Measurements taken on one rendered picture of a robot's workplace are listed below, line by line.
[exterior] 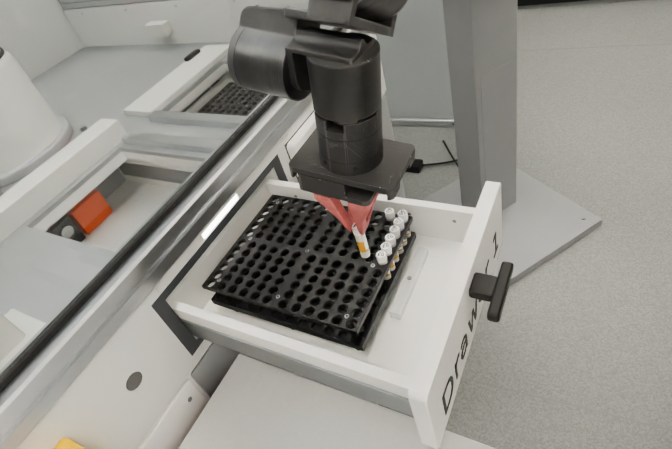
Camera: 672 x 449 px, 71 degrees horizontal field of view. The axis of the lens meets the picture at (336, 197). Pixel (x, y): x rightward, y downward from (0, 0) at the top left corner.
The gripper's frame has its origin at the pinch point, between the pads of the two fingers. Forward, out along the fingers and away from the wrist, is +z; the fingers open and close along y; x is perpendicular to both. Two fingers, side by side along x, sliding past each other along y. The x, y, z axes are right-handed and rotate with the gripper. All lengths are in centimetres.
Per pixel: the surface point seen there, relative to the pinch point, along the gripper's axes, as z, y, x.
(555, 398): 94, -35, -38
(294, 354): 11.3, 3.6, 10.9
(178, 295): 13.6, 22.7, 8.3
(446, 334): 4.3, -11.5, 6.6
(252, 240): 11.4, 17.0, -1.8
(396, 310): 13.4, -4.3, 0.4
